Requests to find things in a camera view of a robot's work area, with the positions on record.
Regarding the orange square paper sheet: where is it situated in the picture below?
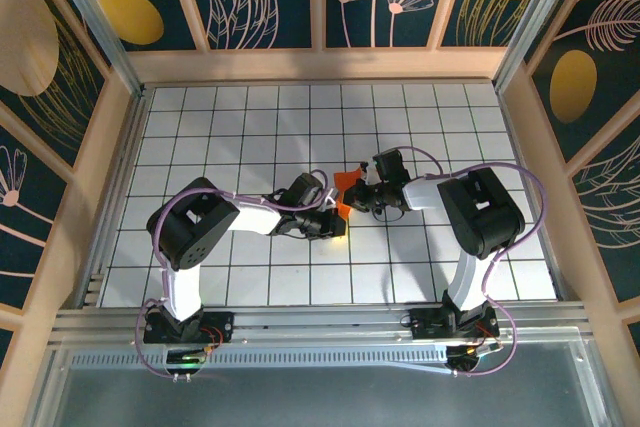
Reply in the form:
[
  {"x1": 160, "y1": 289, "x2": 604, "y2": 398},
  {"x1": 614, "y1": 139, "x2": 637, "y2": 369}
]
[{"x1": 331, "y1": 165, "x2": 365, "y2": 221}]

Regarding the clear cover panel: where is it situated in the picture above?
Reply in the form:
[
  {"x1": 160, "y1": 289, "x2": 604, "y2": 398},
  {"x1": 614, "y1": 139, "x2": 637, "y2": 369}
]
[{"x1": 24, "y1": 339, "x2": 621, "y2": 427}]

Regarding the aluminium front mounting rail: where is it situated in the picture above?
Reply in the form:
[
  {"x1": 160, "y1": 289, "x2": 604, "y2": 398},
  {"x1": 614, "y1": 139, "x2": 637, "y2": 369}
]
[{"x1": 49, "y1": 302, "x2": 594, "y2": 348}]

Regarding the slotted grey cable duct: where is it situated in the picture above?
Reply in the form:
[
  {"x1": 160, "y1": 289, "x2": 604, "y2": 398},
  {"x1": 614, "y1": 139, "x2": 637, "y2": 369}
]
[{"x1": 69, "y1": 349, "x2": 451, "y2": 369}]

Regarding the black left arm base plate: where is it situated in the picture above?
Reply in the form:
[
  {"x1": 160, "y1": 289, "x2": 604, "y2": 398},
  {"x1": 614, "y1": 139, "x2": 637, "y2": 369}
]
[{"x1": 142, "y1": 310, "x2": 236, "y2": 345}]

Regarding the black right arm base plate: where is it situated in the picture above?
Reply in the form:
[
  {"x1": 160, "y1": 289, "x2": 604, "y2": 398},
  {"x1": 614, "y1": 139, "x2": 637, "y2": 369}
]
[{"x1": 408, "y1": 306, "x2": 501, "y2": 342}]

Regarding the aluminium side rail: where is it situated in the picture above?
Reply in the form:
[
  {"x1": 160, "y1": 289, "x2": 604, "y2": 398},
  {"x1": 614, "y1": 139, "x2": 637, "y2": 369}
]
[
  {"x1": 77, "y1": 89, "x2": 154, "y2": 309},
  {"x1": 497, "y1": 86, "x2": 574, "y2": 303}
]

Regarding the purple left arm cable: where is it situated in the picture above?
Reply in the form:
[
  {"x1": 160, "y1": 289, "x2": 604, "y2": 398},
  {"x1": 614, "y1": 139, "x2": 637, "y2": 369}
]
[{"x1": 134, "y1": 169, "x2": 341, "y2": 381}]

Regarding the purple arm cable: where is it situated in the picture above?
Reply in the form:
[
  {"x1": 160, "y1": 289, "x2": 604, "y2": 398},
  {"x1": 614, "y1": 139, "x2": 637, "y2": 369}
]
[
  {"x1": 372, "y1": 146, "x2": 547, "y2": 379},
  {"x1": 134, "y1": 169, "x2": 341, "y2": 381}
]

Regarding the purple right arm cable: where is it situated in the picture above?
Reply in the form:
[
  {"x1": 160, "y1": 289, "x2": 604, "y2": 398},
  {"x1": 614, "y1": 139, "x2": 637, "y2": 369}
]
[{"x1": 372, "y1": 146, "x2": 547, "y2": 379}]

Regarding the aluminium corner post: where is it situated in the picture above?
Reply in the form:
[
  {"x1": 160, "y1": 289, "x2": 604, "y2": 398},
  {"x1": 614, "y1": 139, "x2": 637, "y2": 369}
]
[
  {"x1": 492, "y1": 0, "x2": 587, "y2": 93},
  {"x1": 39, "y1": 0, "x2": 147, "y2": 98}
]

